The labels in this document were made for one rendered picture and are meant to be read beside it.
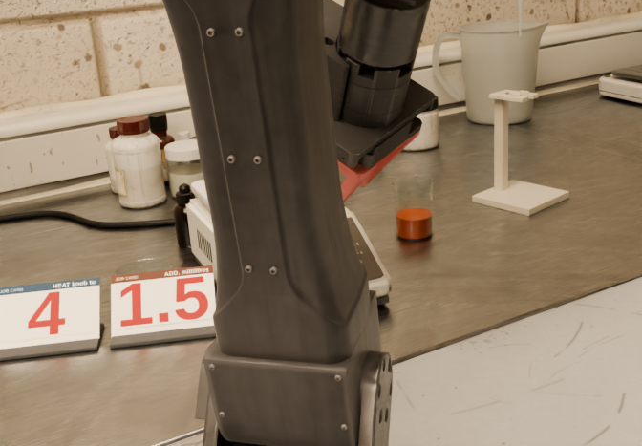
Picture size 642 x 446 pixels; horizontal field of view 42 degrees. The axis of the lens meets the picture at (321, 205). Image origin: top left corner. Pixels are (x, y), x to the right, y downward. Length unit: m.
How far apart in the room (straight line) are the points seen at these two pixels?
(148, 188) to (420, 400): 0.55
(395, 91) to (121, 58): 0.68
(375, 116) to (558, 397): 0.24
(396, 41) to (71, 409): 0.35
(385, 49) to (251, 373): 0.27
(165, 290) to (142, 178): 0.33
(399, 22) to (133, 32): 0.71
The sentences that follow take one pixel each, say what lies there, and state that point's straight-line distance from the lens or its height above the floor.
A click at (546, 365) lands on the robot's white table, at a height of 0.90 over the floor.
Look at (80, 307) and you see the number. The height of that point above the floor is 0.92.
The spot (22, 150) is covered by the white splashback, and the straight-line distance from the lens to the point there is 1.17.
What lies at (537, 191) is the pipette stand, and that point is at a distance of 1.02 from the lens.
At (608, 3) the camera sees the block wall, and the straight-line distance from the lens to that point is 1.73.
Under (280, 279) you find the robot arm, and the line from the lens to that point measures 0.35.
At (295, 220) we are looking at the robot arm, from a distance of 0.33.
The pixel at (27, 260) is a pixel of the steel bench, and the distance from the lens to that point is 0.97.
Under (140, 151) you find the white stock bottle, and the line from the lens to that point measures 1.06.
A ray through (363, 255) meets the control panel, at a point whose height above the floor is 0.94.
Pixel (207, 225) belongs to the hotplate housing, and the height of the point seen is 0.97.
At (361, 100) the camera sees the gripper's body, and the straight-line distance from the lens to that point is 0.60.
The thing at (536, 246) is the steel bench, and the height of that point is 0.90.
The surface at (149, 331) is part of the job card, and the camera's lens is 0.74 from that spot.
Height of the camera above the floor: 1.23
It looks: 19 degrees down
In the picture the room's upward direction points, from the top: 4 degrees counter-clockwise
